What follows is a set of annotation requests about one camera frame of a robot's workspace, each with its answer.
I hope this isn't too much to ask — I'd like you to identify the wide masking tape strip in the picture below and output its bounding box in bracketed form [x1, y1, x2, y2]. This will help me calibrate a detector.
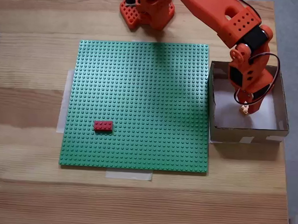
[55, 67, 75, 134]

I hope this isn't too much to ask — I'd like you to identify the green lego baseplate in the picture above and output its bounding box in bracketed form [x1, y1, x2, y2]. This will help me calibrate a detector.
[57, 36, 216, 176]

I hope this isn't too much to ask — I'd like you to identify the red lego block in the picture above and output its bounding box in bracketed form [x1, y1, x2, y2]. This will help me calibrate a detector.
[93, 120, 114, 133]

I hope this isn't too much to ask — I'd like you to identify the white paper box liner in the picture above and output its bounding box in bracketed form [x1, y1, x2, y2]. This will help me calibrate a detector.
[210, 78, 283, 131]

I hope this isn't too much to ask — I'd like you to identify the brown cardboard box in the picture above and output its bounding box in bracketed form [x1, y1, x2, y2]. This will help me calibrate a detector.
[205, 60, 294, 148]

